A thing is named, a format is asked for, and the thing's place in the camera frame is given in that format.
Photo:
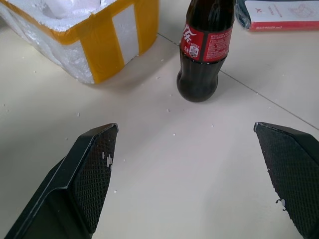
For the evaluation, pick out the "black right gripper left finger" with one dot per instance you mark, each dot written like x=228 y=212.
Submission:
x=84 y=179

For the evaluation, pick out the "cola bottle with red label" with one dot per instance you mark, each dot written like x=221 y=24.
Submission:
x=203 y=49

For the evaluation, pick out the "white and red tissue pack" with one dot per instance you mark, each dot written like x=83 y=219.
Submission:
x=284 y=13

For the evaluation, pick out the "white foam box yellow tape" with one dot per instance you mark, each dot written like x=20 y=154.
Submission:
x=82 y=32

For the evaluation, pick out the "dark blue pouch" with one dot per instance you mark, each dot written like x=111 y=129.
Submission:
x=242 y=13

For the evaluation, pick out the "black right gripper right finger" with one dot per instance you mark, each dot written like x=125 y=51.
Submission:
x=289 y=169

